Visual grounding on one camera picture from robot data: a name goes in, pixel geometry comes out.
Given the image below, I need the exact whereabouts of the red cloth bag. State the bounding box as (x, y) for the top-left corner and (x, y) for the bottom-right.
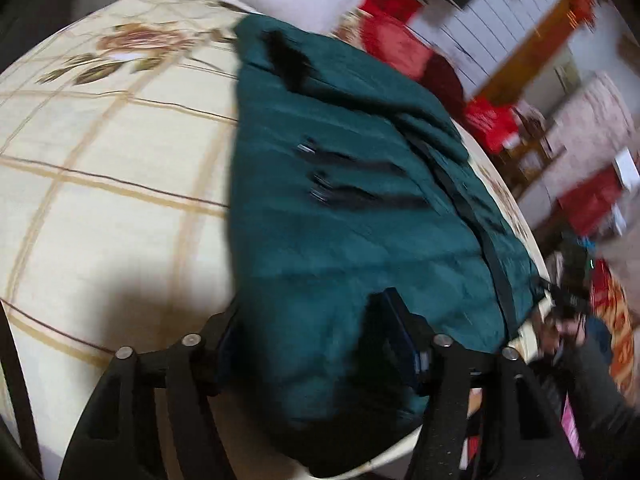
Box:
(557, 165), (623, 236)

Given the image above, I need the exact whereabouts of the wooden door frame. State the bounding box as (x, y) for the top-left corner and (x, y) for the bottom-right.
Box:
(480, 0), (573, 106)

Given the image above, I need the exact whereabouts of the beige blanket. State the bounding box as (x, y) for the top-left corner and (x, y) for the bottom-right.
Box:
(520, 72), (640, 261)

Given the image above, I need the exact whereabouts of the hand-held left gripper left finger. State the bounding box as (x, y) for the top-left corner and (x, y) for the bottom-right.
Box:
(59, 300), (241, 480)

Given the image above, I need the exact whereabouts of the red hanging ornament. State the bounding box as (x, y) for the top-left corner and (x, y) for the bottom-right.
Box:
(567, 0), (598, 26)

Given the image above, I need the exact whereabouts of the dark red velvet cushion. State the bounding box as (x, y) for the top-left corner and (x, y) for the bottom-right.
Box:
(422, 52), (468, 121)

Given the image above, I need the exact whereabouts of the wooden chair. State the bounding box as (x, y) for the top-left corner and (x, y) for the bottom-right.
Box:
(505, 105), (566, 186)

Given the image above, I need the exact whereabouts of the red heart-shaped cushion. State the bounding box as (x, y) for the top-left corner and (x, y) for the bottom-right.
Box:
(357, 17), (436, 78)

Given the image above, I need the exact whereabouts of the cream floral bedspread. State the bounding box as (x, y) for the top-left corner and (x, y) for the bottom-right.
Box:
(0, 0), (546, 480)

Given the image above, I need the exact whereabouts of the person's right forearm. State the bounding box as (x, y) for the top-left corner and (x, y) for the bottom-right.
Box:
(530, 330), (640, 480)

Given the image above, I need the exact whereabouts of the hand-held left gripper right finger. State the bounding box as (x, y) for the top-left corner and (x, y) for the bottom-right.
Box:
(367, 287), (583, 480)

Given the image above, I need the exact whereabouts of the red shopping bag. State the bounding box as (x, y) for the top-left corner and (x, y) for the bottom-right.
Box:
(462, 95), (521, 156)

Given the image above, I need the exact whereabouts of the green puffer jacket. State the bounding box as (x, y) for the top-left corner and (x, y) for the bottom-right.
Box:
(227, 14), (543, 478)

